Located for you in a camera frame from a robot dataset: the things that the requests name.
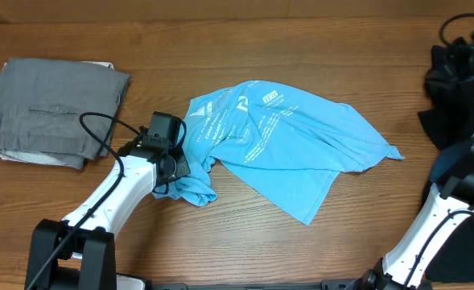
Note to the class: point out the light blue printed t-shirt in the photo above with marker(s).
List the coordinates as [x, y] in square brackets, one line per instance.
[287, 144]

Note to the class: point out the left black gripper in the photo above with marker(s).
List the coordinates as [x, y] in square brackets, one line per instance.
[183, 165]

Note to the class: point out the black polo shirt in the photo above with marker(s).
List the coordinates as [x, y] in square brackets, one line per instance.
[450, 85]

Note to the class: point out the folded grey trousers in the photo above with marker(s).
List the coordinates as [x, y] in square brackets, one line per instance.
[53, 112]

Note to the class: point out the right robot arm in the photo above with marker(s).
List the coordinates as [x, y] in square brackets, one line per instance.
[450, 188]

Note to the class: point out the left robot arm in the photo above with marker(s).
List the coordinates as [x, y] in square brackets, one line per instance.
[78, 252]

